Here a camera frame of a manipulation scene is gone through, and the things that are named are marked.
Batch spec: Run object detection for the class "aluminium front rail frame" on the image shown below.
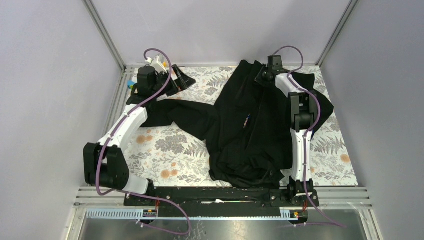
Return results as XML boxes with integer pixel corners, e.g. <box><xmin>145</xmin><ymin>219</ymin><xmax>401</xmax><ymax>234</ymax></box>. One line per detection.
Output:
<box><xmin>65</xmin><ymin>186</ymin><xmax>383</xmax><ymax>240</ymax></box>

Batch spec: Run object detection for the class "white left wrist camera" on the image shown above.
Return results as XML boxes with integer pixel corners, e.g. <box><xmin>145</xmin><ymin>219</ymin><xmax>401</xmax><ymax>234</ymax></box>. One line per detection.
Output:
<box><xmin>145</xmin><ymin>54</ymin><xmax>168</xmax><ymax>73</ymax></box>

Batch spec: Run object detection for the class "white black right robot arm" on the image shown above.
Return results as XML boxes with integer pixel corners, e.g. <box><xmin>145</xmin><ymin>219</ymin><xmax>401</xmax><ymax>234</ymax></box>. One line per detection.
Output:
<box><xmin>255</xmin><ymin>55</ymin><xmax>321</xmax><ymax>209</ymax></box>

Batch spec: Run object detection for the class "floral patterned table mat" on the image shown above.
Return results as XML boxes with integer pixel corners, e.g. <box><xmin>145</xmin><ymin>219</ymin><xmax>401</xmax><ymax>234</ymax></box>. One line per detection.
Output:
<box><xmin>124</xmin><ymin>66</ymin><xmax>358</xmax><ymax>187</ymax></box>

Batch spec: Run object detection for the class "black zip-up jacket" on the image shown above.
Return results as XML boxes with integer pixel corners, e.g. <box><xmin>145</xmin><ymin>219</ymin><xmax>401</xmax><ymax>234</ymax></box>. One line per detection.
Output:
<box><xmin>131</xmin><ymin>59</ymin><xmax>335</xmax><ymax>189</ymax></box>

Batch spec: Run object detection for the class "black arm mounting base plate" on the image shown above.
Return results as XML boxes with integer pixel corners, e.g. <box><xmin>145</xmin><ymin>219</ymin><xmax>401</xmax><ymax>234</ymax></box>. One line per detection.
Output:
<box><xmin>124</xmin><ymin>187</ymin><xmax>304</xmax><ymax>219</ymax></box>

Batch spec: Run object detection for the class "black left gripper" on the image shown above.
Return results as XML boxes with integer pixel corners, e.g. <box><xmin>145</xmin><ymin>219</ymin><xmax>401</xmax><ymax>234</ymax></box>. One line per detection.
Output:
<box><xmin>151</xmin><ymin>64</ymin><xmax>195</xmax><ymax>98</ymax></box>

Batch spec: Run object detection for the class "green purple toy block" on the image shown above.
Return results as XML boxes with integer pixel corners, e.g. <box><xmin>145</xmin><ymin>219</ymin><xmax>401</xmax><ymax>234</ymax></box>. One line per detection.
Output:
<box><xmin>127</xmin><ymin>79</ymin><xmax>137</xmax><ymax>90</ymax></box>

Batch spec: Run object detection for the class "aluminium corner frame post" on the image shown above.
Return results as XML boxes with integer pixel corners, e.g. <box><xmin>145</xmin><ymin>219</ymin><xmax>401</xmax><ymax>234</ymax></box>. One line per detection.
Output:
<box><xmin>82</xmin><ymin>0</ymin><xmax>126</xmax><ymax>71</ymax></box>
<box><xmin>315</xmin><ymin>0</ymin><xmax>360</xmax><ymax>67</ymax></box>

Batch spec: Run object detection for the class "aluminium corner frame post left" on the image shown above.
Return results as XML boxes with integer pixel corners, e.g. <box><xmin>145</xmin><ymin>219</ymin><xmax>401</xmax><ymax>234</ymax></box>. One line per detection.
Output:
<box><xmin>82</xmin><ymin>0</ymin><xmax>126</xmax><ymax>71</ymax></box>

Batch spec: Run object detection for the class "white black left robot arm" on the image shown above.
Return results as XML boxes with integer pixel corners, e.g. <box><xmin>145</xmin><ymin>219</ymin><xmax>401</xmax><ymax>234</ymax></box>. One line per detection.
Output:
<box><xmin>83</xmin><ymin>62</ymin><xmax>196</xmax><ymax>206</ymax></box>

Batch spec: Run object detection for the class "aluminium corner frame post right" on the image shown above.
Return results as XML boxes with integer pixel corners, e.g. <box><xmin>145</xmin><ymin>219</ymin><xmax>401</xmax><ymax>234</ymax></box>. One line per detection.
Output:
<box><xmin>315</xmin><ymin>0</ymin><xmax>360</xmax><ymax>67</ymax></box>

